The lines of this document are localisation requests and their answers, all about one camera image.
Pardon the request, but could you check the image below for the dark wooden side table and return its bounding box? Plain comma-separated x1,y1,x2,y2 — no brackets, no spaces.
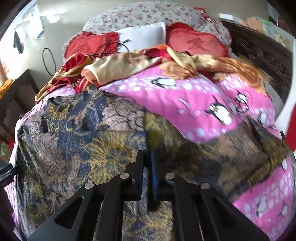
1,69,39,136

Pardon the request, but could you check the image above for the white pillow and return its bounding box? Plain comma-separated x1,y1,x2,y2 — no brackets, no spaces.
116,22,166,52

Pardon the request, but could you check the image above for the left red heart cushion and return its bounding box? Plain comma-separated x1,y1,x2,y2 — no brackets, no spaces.
64,31,119,59

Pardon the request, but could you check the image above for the right red heart cushion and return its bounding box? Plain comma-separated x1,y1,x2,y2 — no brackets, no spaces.
166,22,229,57

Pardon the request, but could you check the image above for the dark wooden headboard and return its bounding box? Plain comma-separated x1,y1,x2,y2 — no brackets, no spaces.
221,20,292,102

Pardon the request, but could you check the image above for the red gold floral blanket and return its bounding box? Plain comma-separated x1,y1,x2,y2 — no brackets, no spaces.
35,46,268,103

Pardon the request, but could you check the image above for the white red sleeve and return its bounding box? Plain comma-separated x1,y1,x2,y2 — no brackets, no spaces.
275,39,295,152

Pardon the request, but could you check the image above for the dark floral patterned garment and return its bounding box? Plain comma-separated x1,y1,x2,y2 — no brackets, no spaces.
15,86,288,237

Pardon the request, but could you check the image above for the pink penguin fleece blanket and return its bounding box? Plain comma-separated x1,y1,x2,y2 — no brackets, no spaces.
6,67,295,240

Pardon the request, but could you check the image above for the red heart cushion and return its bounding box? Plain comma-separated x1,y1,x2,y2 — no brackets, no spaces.
64,31,119,59
166,22,229,57

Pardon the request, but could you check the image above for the floral white bed sheet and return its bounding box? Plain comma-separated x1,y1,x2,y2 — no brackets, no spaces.
62,0,232,58

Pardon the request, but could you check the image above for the orange basket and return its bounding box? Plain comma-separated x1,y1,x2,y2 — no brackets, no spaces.
0,78,13,99

